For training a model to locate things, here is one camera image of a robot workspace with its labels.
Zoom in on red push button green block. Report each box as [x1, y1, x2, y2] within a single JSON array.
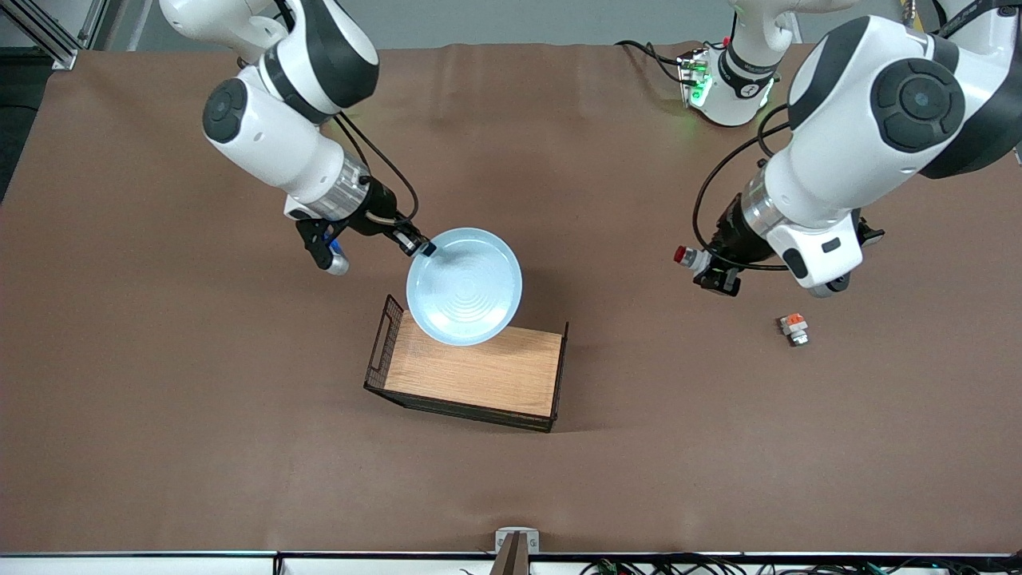
[[674, 245, 713, 277]]

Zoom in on light blue plate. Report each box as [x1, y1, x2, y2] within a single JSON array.
[[406, 228, 524, 347]]

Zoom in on brown table cover sheet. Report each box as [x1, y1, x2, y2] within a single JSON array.
[[0, 40, 1022, 557]]

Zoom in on black right arm wrist cable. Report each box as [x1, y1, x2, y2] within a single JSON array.
[[331, 112, 421, 234]]

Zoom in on black arm wrist cable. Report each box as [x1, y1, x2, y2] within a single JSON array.
[[691, 104, 793, 274], [331, 112, 421, 234]]

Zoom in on black left arm wrist cable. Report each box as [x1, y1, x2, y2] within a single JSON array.
[[691, 104, 793, 274]]

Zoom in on black wire tray wooden base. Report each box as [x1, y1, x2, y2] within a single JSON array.
[[363, 294, 570, 434]]

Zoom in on black cable at arm base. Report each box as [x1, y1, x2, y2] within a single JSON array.
[[614, 39, 689, 85]]

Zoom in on tangled cable bundle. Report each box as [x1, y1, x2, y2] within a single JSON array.
[[579, 554, 1022, 575]]

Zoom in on metal bracket with brown post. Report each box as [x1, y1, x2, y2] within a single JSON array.
[[490, 527, 541, 575]]

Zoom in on aluminium frame profile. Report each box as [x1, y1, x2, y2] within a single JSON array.
[[0, 0, 109, 71]]

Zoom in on white table edge rail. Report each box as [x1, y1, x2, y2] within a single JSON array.
[[0, 550, 1022, 575]]

